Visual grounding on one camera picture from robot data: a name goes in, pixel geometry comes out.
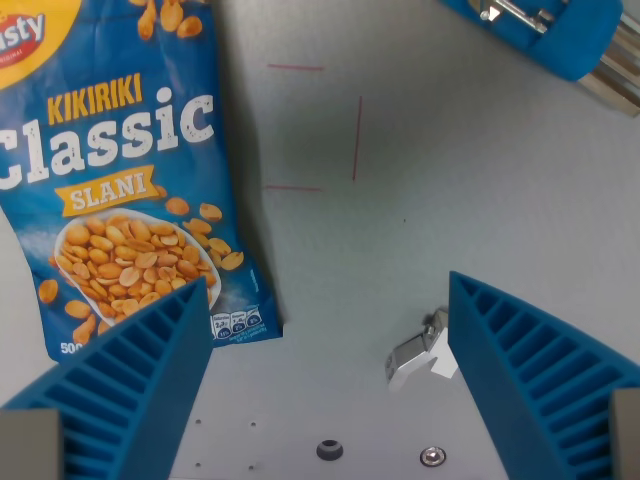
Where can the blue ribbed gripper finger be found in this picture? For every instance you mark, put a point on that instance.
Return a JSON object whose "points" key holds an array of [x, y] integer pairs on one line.
{"points": [[125, 385], [525, 370]]}

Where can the blue peanut snack bag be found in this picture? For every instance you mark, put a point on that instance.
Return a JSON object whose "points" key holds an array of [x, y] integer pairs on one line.
{"points": [[120, 175]]}

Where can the small aluminium bracket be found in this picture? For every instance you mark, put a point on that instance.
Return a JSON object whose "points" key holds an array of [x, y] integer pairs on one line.
{"points": [[419, 353]]}

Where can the silver socket head screw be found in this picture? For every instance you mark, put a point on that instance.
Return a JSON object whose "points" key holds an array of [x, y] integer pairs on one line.
{"points": [[432, 456]]}

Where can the blue plastic part with metal clip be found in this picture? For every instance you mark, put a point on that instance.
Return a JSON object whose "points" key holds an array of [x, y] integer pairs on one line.
{"points": [[545, 30]]}

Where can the aluminium profile rail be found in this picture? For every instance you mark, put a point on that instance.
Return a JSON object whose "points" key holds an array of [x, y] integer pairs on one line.
{"points": [[616, 75]]}

